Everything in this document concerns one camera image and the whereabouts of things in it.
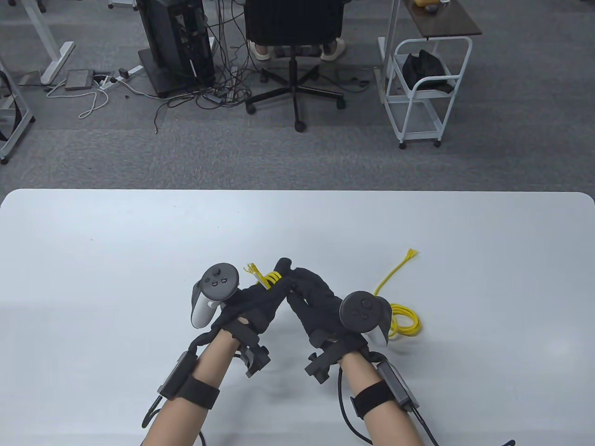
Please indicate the person's left hand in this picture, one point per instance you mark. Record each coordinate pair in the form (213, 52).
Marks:
(258, 304)

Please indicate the person's right hand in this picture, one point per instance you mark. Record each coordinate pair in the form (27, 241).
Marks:
(318, 306)

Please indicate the person's right forearm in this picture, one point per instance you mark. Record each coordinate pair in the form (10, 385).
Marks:
(360, 376)

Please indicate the person's left forearm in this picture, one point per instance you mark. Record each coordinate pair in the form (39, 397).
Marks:
(209, 367)

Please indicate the grey handheld controller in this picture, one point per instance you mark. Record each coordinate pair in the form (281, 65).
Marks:
(218, 281)
(362, 311)

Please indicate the black wrist sensor box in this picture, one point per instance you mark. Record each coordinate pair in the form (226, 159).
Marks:
(197, 392)
(372, 399)

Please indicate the white rolling cart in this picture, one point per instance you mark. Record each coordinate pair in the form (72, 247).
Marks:
(420, 133)

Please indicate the black bag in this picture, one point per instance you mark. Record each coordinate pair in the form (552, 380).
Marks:
(425, 67)

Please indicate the white power strip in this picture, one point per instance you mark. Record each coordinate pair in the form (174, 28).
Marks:
(135, 69)

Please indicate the black computer tower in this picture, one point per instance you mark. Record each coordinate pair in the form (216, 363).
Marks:
(162, 42)

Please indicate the grey flat floor box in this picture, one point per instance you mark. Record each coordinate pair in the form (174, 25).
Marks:
(79, 80)

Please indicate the black office chair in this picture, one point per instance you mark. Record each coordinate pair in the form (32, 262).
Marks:
(293, 18)

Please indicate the white utility cart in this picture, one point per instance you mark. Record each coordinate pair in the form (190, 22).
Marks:
(446, 21)

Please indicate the yellow object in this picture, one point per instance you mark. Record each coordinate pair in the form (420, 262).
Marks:
(424, 2)

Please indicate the white desk leg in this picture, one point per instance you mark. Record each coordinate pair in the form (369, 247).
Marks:
(44, 37)

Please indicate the black caster wheel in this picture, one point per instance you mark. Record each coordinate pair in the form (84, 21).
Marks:
(42, 5)

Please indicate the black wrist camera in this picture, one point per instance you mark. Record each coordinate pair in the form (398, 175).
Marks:
(254, 362)
(320, 367)

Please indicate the white metal frame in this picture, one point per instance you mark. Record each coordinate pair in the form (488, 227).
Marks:
(17, 138)

